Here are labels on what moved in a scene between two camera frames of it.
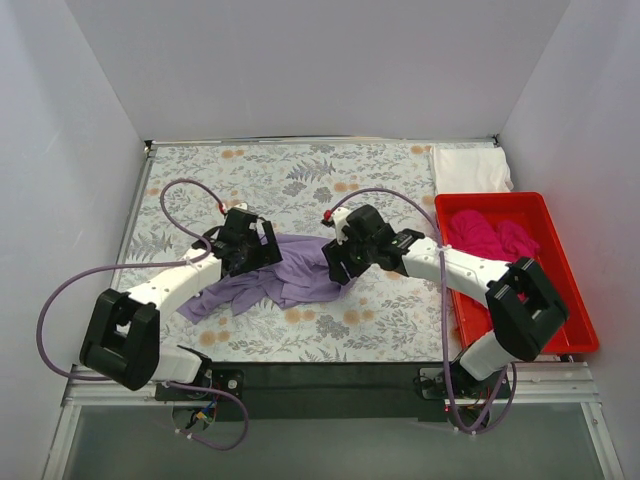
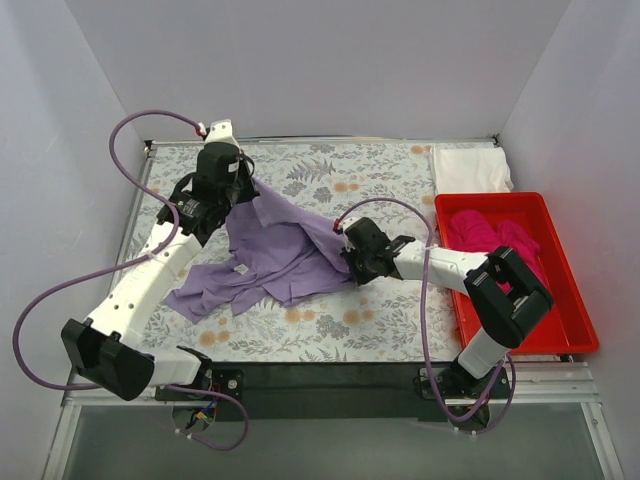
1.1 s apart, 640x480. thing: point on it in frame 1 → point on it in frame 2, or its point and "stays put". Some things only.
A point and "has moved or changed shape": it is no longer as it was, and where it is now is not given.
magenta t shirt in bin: x=471 y=233 stays put
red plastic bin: x=528 y=210 stays put
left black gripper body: x=261 y=251 → x=240 y=187
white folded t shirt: x=471 y=169 stays put
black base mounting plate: x=335 y=392 stays put
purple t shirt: x=304 y=274 has moved or changed shape
